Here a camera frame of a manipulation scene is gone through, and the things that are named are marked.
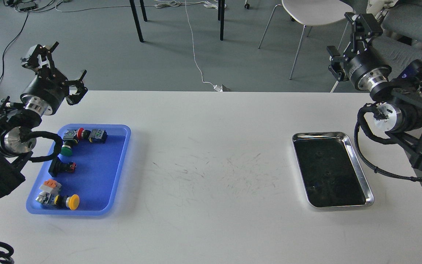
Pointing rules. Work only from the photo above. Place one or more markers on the green push button switch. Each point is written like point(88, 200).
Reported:
point(70, 139)

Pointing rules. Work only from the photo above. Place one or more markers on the black table leg left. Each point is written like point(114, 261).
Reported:
point(136, 17)

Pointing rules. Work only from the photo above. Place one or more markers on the black power strip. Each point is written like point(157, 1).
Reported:
point(26, 6)

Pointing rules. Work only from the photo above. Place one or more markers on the white chair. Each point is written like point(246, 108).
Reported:
point(311, 13)

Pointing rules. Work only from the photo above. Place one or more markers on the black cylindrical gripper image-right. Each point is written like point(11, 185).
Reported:
point(358, 68)

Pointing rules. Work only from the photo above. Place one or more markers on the grey padded chair near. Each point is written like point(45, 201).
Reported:
point(398, 52)

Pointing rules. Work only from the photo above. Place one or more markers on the grey padded chair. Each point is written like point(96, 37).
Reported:
point(405, 18)
point(398, 52)

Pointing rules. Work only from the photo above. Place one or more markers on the black table leg right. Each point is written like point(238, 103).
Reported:
point(221, 18)

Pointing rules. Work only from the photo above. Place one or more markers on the black table leg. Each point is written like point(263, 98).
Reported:
point(221, 18)
point(136, 17)

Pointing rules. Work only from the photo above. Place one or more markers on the silver metal tray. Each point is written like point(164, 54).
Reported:
point(330, 171)

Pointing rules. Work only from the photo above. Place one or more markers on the yellow push button switch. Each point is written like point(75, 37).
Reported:
point(58, 201)

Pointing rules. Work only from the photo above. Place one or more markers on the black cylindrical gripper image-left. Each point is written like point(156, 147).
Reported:
point(42, 96)

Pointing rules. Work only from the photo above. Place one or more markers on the blue plastic tray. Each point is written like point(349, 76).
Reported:
point(95, 181)

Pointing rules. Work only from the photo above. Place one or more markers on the grey green contact block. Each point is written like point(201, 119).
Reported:
point(98, 136)

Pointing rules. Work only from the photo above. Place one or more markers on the grey padded chair far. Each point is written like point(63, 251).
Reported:
point(405, 18)

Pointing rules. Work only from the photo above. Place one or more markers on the orange white contact block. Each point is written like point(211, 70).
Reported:
point(51, 186)

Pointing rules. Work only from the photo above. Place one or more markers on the white power adapter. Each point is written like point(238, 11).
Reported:
point(221, 88)

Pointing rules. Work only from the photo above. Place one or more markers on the red push button switch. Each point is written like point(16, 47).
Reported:
point(83, 134)

